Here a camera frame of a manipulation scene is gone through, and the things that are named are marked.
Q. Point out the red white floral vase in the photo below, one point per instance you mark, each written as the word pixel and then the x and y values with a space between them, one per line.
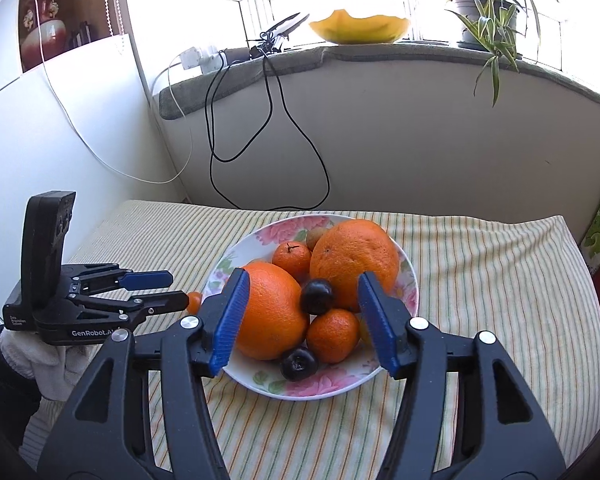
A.
pixel 42 35

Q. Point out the grey windowsill pad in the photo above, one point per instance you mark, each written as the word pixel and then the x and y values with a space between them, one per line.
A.
pixel 195 95

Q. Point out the yellow hollow melon rind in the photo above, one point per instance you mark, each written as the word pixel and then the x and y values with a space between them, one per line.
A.
pixel 355 30

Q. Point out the floral white plate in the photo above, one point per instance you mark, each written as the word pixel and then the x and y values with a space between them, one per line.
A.
pixel 320 385

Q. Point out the person's left forearm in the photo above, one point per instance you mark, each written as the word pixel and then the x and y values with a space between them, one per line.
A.
pixel 0 390

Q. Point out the potted spider plant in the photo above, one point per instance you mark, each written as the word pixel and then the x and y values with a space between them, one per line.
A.
pixel 467 20

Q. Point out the tiny orange citrus fruit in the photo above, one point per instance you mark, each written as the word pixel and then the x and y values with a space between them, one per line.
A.
pixel 195 304

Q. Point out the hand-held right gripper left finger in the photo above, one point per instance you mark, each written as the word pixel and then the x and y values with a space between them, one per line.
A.
pixel 230 315

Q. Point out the brown kiwi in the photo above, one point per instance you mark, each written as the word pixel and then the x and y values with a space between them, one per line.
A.
pixel 315 239
pixel 364 332

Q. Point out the large orange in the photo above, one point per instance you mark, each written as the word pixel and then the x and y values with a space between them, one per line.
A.
pixel 270 310
pixel 350 260

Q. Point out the white cabinet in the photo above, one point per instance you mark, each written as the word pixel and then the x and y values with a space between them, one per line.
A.
pixel 80 135

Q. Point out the dark plum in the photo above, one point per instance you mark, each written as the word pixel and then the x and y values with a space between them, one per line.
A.
pixel 299 365
pixel 317 297

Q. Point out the tangerine with stem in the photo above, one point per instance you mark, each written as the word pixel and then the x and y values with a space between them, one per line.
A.
pixel 291 262

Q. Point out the person's left hand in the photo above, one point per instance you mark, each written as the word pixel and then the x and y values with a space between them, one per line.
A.
pixel 40 365

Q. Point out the striped bed sheet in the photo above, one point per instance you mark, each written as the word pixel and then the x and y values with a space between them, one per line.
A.
pixel 480 285

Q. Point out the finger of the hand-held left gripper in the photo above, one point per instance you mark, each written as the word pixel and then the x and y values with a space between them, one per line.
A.
pixel 165 302
pixel 147 279

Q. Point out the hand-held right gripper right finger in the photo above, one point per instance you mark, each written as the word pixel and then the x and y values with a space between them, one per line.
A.
pixel 377 315

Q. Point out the stemless tangerine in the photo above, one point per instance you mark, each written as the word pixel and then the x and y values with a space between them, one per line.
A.
pixel 332 336

